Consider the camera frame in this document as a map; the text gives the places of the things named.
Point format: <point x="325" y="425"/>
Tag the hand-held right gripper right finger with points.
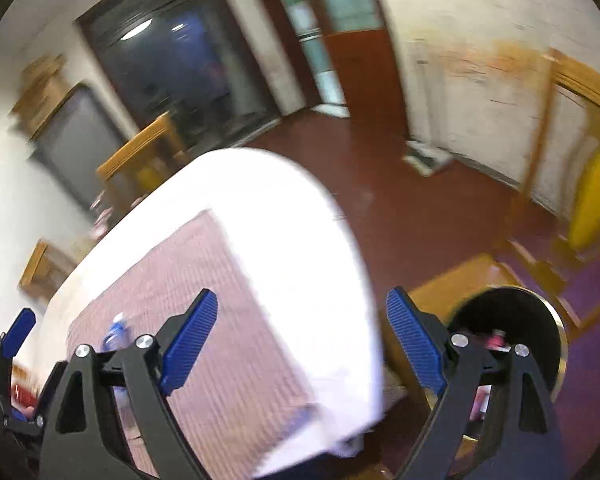
<point x="415" y="345"/>

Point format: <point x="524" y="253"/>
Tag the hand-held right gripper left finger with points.
<point x="187" y="345"/>

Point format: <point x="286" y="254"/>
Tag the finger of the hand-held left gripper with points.
<point x="17" y="332"/>
<point x="27" y="422"/>

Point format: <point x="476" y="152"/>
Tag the red wrapper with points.
<point x="22" y="394"/>

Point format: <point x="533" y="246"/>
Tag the round black gold-rimmed disc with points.
<point x="510" y="310"/>

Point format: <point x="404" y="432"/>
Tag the pink woven table mat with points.
<point x="240" y="360"/>

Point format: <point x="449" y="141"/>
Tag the small wooden chair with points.
<point x="45" y="272"/>

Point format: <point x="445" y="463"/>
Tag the plastic bottle with blue label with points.
<point x="116" y="332"/>

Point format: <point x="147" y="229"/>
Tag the pink wrapper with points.
<point x="499" y="340"/>

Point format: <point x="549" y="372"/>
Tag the purple floor mat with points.
<point x="592" y="360"/>

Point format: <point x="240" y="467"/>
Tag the grey cabinet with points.
<point x="77" y="145"/>

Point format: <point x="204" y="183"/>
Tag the wooden chair with yellow cushion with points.
<point x="595" y="200"/>

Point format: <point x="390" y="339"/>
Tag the cardboard boxes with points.
<point x="40" y="87"/>

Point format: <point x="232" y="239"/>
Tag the dark glass sliding window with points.
<point x="180" y="70"/>

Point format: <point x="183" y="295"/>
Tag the red-brown wooden door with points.
<point x="355" y="65"/>

